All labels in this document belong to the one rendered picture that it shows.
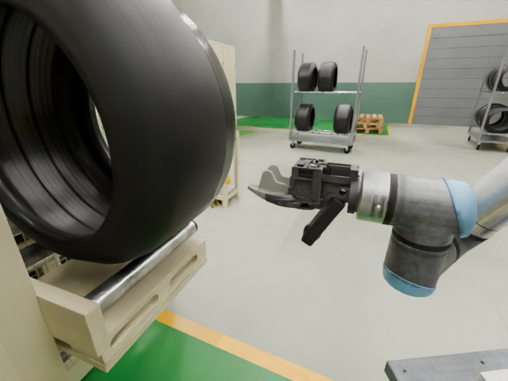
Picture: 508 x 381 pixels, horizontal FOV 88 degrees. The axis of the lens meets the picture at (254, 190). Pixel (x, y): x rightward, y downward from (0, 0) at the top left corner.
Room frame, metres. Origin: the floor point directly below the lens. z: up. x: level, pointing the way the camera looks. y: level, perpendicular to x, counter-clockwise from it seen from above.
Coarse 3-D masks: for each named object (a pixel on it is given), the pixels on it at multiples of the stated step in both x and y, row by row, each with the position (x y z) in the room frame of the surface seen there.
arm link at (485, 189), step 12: (504, 168) 0.41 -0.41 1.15; (480, 180) 0.44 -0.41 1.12; (492, 180) 0.42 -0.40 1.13; (504, 180) 0.40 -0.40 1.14; (480, 192) 0.42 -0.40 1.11; (492, 192) 0.41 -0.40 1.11; (504, 192) 0.39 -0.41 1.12; (480, 204) 0.41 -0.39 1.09; (492, 204) 0.40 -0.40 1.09; (504, 204) 0.39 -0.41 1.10; (480, 216) 0.41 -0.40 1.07; (492, 216) 0.40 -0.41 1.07; (504, 216) 0.39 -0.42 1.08; (480, 228) 0.41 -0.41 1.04; (492, 228) 0.40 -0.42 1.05; (456, 240) 0.42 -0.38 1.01; (468, 240) 0.42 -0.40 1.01; (480, 240) 0.42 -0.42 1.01
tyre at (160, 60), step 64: (0, 0) 0.45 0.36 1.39; (64, 0) 0.41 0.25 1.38; (128, 0) 0.46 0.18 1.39; (0, 64) 0.68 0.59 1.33; (64, 64) 0.80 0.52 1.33; (128, 64) 0.40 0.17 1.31; (192, 64) 0.50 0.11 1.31; (0, 128) 0.67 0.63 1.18; (64, 128) 0.80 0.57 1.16; (128, 128) 0.39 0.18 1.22; (192, 128) 0.44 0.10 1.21; (0, 192) 0.53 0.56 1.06; (64, 192) 0.69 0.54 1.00; (128, 192) 0.39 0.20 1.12; (192, 192) 0.45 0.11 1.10; (64, 256) 0.48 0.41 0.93; (128, 256) 0.44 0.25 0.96
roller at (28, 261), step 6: (30, 246) 0.53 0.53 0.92; (36, 246) 0.54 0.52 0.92; (42, 246) 0.54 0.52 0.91; (24, 252) 0.51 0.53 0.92; (30, 252) 0.52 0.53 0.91; (36, 252) 0.52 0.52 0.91; (42, 252) 0.53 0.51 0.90; (48, 252) 0.55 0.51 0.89; (24, 258) 0.50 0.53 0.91; (30, 258) 0.51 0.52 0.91; (36, 258) 0.52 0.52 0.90; (42, 258) 0.53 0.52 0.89; (24, 264) 0.50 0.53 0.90; (30, 264) 0.51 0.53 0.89
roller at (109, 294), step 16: (192, 224) 0.65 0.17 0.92; (176, 240) 0.58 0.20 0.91; (144, 256) 0.49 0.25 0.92; (160, 256) 0.52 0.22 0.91; (128, 272) 0.44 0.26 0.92; (144, 272) 0.47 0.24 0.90; (96, 288) 0.39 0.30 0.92; (112, 288) 0.40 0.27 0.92; (128, 288) 0.42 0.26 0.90; (112, 304) 0.39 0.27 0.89
